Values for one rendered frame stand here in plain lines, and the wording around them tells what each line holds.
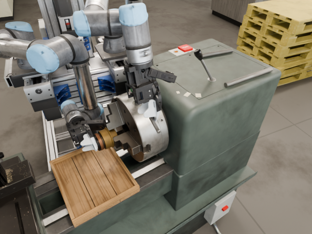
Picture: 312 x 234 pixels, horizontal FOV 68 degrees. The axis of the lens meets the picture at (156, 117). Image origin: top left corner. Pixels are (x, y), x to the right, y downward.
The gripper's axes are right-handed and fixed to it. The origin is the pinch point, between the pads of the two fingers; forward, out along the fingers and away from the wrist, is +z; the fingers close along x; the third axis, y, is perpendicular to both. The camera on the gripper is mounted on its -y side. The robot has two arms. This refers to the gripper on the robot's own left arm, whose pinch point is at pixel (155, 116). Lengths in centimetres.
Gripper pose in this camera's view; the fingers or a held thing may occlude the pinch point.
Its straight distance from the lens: 79.6
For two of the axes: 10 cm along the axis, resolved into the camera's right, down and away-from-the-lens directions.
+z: 1.3, 8.6, 4.9
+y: -8.3, 3.6, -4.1
